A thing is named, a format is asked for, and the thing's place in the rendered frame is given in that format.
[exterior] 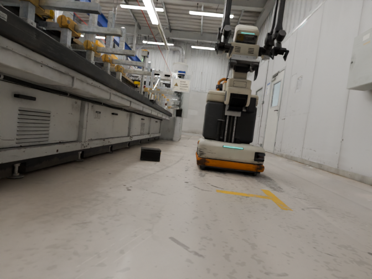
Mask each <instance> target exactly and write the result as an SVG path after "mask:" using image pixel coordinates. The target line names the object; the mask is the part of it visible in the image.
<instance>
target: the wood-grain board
mask: <svg viewBox="0 0 372 279"><path fill-rule="evenodd" d="M35 15H36V16H37V17H39V18H40V19H42V20H44V18H42V17H40V16H39V15H37V14H36V12H35ZM46 21H47V22H54V21H52V20H51V19H47V20H46ZM73 42H74V43H76V44H78V45H83V43H82V42H80V41H79V40H77V39H73ZM122 77H124V78H125V79H126V80H128V81H129V82H131V83H132V84H134V82H133V81H132V80H131V79H129V78H128V77H127V76H126V75H122ZM135 86H136V85H135Z"/></svg>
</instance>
